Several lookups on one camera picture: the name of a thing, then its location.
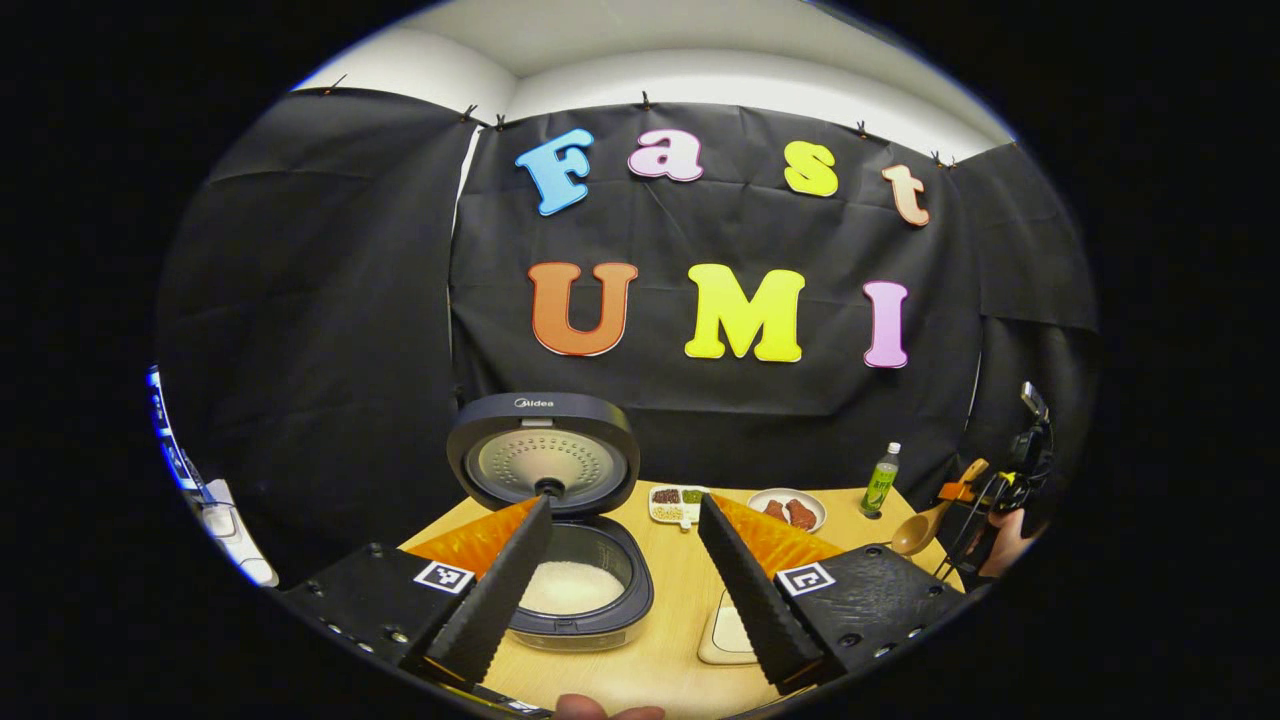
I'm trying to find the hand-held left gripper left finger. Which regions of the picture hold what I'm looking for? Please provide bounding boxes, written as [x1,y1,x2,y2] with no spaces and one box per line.
[278,494,555,692]

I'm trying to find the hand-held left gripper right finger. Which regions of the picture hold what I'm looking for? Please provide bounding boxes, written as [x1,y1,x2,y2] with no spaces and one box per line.
[696,492,971,696]

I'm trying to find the wooden spoon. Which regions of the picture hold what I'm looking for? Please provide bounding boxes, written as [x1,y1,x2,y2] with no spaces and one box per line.
[890,458,991,558]

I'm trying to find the clear plastic rice box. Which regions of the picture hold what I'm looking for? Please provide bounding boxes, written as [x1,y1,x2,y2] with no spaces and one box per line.
[696,588,759,668]

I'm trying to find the white rice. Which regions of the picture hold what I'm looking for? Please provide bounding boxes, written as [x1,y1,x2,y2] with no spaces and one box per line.
[518,560,629,617]

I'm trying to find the dark grey rice cooker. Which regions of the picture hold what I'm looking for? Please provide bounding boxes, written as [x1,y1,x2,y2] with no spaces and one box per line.
[446,392,657,654]

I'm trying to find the green drink bottle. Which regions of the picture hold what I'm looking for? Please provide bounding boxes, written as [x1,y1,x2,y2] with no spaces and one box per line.
[860,442,902,520]

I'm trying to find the white round plate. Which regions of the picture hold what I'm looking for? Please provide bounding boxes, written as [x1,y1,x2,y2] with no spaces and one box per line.
[747,488,828,535]

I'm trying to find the white divided dish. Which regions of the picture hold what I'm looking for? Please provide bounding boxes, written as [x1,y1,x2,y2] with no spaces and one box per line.
[648,485,712,532]

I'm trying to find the white paper sheet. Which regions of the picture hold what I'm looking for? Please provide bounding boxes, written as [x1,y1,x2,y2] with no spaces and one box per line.
[195,478,280,589]

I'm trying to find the black backdrop cloth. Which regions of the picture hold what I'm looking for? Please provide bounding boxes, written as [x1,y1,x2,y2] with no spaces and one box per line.
[155,85,1101,593]

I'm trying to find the computer monitor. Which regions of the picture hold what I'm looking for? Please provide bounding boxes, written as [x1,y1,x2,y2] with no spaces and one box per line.
[147,365,202,492]

